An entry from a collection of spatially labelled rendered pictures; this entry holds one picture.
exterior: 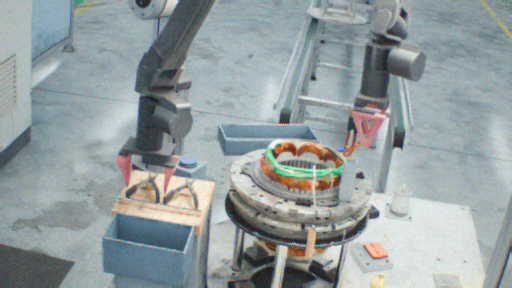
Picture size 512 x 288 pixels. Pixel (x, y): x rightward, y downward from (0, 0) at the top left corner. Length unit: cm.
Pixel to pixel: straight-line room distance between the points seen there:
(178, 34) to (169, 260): 43
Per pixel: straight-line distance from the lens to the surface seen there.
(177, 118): 135
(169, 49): 134
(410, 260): 197
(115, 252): 138
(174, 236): 145
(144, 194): 153
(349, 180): 150
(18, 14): 394
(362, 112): 139
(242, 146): 183
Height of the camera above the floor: 179
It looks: 24 degrees down
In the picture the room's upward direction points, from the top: 6 degrees clockwise
